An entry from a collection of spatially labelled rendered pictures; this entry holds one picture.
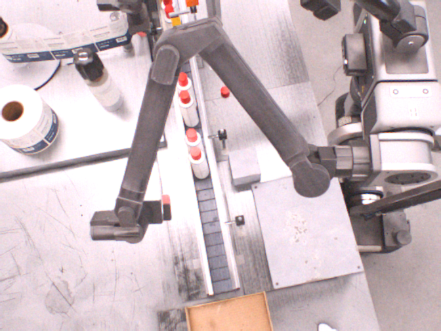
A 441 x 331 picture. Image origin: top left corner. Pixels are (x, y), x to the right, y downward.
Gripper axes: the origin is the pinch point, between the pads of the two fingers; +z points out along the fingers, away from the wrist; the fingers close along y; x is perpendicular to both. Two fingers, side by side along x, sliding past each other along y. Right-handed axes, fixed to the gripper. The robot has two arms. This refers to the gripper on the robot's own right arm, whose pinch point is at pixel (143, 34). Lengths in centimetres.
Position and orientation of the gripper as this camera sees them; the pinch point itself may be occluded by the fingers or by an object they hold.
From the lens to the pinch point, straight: 162.8
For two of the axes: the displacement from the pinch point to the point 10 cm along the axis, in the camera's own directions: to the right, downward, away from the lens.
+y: 1.9, 9.3, -3.0
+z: 0.3, 3.0, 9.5
